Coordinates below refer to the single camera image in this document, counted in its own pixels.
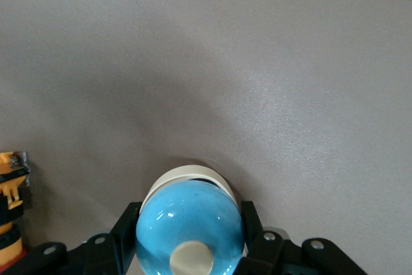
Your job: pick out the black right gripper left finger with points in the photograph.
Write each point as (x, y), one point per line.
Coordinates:
(106, 255)

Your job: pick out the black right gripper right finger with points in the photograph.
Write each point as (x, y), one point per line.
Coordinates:
(273, 255)

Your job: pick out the blue call bell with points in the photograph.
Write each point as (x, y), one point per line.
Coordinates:
(190, 217)

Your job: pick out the orange black emergency switch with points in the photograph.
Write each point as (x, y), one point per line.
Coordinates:
(9, 191)

